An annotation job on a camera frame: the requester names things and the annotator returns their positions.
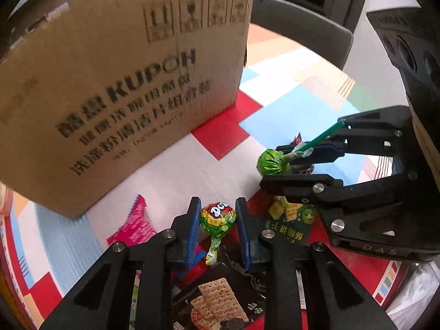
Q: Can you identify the brown cardboard box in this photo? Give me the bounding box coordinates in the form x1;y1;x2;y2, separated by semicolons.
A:
0;0;257;220

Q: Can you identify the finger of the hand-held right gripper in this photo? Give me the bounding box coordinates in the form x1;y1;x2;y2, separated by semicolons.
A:
276;105;422;180
259;174;434;242

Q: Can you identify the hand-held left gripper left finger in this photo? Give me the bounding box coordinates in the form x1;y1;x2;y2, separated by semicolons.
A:
38;197;203;330

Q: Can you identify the green cracker packet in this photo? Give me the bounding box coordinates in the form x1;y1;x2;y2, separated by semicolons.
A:
259;196;318;246

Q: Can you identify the pink snack packet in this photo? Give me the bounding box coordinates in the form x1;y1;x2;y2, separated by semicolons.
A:
106;194;159;246

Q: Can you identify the dark grey dining chair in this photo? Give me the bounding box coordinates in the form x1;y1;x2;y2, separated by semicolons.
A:
249;5;354;71

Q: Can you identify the dark brown cracker packet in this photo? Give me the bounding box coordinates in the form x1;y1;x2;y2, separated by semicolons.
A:
170;244;269;330

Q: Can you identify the multicolour lollipop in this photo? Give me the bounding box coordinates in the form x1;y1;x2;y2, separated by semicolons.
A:
199;202;238;267

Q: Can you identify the white plastic bag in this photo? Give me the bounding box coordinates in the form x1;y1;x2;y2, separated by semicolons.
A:
387;263;440;320

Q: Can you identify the colourful checked tablecloth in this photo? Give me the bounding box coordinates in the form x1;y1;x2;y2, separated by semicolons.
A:
0;22;423;330

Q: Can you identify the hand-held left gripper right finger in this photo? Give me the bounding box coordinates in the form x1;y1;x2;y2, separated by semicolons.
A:
235;197;399;330

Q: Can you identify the green lollipop with green stick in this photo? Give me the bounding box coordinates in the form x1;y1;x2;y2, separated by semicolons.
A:
258;119;345;177

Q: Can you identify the dark red candy wrapper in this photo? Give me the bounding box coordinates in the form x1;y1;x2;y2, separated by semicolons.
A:
289;132;316;176

